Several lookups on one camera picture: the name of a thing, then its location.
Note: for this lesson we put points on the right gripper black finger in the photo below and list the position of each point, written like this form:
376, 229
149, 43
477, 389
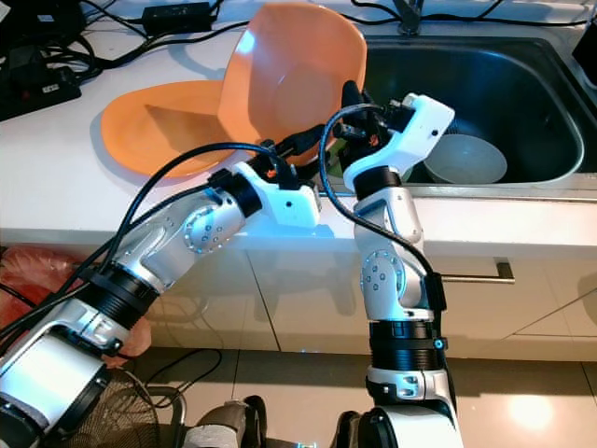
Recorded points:
353, 101

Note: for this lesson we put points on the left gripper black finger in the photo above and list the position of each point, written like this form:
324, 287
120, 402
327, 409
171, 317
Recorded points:
303, 142

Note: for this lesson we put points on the orange plastic plate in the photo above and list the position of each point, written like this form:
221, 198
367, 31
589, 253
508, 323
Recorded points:
149, 135

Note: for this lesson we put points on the grey bowl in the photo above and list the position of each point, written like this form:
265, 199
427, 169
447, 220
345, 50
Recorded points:
466, 160

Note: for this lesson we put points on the stainless steel sink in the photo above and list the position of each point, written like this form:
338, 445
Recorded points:
513, 89

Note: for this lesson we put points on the black power adapter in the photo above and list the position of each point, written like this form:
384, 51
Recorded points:
177, 17

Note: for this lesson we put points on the black power strip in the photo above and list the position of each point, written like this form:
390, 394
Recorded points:
42, 91

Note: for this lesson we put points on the black device with label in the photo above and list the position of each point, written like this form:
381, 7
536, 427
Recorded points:
42, 23

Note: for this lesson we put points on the orange plastic bag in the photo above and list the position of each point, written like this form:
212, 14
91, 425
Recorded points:
28, 280

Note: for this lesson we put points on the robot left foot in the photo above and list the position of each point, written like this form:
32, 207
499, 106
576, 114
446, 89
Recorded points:
222, 427

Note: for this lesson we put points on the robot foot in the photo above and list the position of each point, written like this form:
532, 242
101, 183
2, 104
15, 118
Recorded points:
350, 431
222, 427

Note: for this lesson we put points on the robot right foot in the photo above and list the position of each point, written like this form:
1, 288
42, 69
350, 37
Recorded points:
350, 431

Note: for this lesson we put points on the metal floor fan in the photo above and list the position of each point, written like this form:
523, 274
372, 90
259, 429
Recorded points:
140, 411

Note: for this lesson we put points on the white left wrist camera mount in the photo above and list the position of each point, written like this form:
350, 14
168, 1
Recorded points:
289, 201

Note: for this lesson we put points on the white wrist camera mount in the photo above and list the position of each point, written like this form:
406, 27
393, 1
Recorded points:
289, 201
429, 121

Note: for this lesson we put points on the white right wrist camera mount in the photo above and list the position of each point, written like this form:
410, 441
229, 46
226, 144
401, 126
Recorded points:
429, 121

